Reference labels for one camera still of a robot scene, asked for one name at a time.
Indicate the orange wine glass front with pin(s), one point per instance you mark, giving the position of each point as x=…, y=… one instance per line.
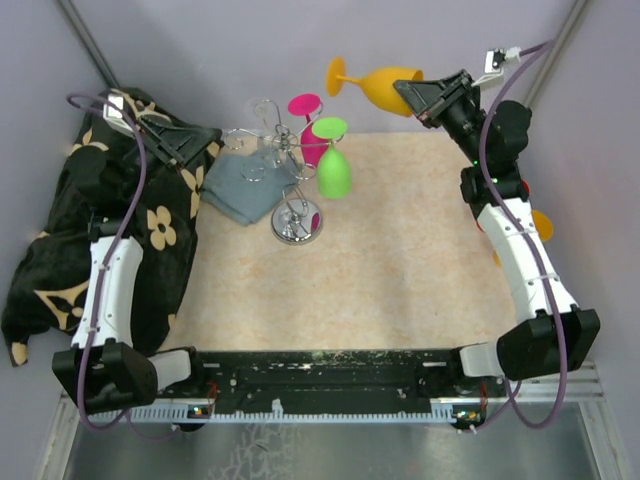
x=543, y=225

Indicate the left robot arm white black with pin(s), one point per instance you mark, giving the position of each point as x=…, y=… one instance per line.
x=102, y=370

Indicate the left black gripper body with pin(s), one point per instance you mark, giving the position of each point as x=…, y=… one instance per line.
x=153, y=142

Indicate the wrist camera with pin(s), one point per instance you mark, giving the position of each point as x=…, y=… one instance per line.
x=113, y=114
x=494, y=65

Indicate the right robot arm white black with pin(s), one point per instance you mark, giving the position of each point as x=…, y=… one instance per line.
x=552, y=331

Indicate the green plastic wine glass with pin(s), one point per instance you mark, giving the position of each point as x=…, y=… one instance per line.
x=333, y=172

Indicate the black floral blanket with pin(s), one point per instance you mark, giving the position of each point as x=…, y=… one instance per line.
x=49, y=286

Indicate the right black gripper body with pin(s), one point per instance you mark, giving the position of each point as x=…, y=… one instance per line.
x=453, y=111

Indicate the grey folded cloth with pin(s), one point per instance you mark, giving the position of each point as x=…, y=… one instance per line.
x=246, y=187

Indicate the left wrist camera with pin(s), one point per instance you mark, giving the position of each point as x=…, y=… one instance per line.
x=113, y=114

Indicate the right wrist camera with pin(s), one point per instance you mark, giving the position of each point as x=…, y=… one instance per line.
x=494, y=65

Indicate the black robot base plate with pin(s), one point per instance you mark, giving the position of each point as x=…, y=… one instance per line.
x=331, y=382

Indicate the chrome wine glass rack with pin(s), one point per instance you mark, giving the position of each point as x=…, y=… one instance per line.
x=296, y=219

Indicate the orange wine glass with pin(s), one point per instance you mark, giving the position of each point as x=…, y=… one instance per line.
x=377, y=86
x=543, y=225

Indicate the pink plastic wine glass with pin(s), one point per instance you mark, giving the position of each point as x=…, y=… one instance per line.
x=309, y=106

